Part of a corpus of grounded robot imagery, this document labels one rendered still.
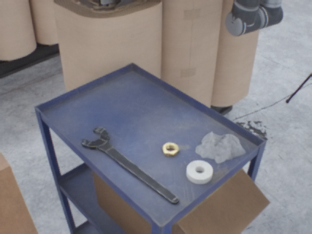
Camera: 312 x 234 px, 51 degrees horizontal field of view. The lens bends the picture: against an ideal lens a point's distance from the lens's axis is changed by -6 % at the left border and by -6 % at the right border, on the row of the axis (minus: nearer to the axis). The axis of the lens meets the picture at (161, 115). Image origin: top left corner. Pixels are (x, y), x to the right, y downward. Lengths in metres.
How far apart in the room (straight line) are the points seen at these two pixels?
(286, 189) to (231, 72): 0.81
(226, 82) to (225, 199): 1.33
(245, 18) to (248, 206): 0.76
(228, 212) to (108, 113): 0.51
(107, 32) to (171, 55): 0.49
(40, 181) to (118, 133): 1.18
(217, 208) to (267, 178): 1.25
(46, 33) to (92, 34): 1.81
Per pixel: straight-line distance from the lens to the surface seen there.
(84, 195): 1.40
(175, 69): 1.81
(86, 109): 1.20
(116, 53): 1.44
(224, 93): 2.29
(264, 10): 1.54
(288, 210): 2.10
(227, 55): 2.15
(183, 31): 1.71
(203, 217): 0.97
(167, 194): 0.90
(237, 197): 1.04
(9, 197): 1.07
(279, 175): 2.27
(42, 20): 3.17
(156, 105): 1.20
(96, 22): 1.39
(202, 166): 0.96
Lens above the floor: 1.59
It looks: 38 degrees down
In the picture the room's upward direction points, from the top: 1 degrees clockwise
